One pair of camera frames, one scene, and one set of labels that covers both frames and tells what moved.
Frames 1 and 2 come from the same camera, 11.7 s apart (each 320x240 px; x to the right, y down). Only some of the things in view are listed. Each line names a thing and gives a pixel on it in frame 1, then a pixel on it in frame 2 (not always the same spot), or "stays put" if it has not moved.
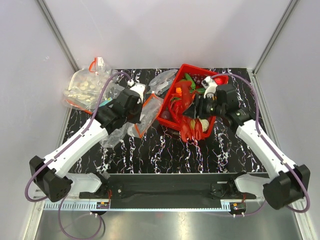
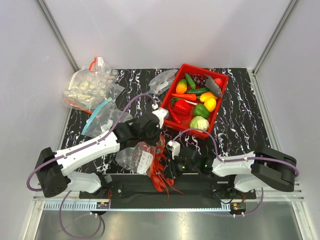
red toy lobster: [188, 126] -> [160, 180]
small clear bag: [161, 82] stays put
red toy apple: [218, 80] stays put
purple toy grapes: [198, 78] stays put
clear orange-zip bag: [150, 106] -> [139, 158]
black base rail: [210, 187] stays put
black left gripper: [138, 118] -> [157, 137]
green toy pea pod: [188, 78] stays put
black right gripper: [196, 109] -> [175, 172]
